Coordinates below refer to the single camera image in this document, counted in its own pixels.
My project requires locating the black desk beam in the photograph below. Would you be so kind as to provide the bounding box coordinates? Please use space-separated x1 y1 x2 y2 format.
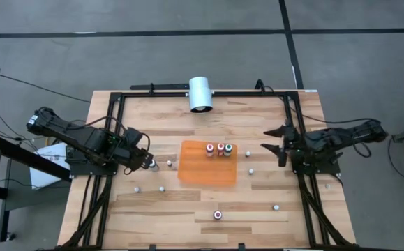
0 132 72 182

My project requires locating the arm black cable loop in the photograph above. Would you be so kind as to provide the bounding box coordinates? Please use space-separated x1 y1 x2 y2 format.
123 132 152 176
351 139 373 158

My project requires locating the long black supply cable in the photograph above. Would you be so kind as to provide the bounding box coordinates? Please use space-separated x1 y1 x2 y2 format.
255 79 380 126

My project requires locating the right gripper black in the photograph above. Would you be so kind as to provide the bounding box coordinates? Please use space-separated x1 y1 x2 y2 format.
260 120 307 168

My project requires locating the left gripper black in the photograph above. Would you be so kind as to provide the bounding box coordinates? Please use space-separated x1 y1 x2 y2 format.
116 125 154 172

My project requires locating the translucent orange plastic tray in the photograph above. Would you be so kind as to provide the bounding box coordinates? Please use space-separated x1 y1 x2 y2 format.
177 139 239 187

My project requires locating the white cylinder housing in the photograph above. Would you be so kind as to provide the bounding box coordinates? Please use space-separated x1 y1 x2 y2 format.
187 76 214 114

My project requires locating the black cable bundle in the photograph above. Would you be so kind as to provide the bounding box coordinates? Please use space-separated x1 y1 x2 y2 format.
0 113 38 149

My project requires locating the black stand leg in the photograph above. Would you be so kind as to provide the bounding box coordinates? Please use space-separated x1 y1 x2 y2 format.
0 156 17 243

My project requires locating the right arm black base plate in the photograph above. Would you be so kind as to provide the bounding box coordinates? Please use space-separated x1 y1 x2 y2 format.
290 146 341 175

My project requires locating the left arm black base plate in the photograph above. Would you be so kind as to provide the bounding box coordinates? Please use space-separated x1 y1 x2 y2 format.
65 146 119 176

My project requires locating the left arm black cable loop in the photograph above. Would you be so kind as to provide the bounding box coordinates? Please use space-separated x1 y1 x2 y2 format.
123 132 152 176

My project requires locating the thin black floor cable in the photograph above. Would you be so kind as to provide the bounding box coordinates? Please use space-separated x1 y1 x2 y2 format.
0 74 91 104

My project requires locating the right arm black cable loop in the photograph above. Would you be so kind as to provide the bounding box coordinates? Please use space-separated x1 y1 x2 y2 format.
351 139 373 158

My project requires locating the white paper sheet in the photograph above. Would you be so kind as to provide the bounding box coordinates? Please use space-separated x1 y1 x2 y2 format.
29 142 72 190

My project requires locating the flat black bar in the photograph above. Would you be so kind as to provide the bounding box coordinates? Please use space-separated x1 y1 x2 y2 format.
130 82 190 91

